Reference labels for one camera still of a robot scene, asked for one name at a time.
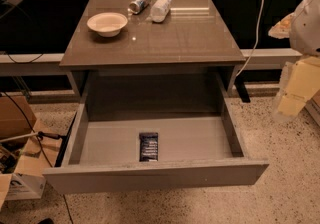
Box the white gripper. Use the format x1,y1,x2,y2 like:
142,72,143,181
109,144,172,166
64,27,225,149
268,0,320,122

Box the blueberry rxbar dark wrapper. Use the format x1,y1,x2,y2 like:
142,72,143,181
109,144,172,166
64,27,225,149
139,133,158,162

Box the grey cabinet with counter top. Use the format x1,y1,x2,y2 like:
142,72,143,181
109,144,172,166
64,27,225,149
60,0,245,111

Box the open grey top drawer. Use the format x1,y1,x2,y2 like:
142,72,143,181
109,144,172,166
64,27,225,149
44,72,268,194

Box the cardboard box at right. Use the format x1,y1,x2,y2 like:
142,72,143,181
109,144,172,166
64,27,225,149
306,90,320,126

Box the clear plastic water bottle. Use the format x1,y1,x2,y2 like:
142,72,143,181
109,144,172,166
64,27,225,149
150,0,172,23

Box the white bowl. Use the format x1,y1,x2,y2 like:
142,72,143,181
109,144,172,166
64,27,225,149
87,12,128,37

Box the brown cardboard box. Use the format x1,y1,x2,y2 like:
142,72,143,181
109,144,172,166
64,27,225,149
0,96,37,141

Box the white printed cardboard box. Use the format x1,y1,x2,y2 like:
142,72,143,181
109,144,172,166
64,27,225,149
0,136,62,208

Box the white cable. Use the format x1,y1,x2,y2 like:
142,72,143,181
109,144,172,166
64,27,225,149
235,0,265,79

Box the black cable on floor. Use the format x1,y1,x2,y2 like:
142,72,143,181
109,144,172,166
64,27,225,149
0,91,75,224

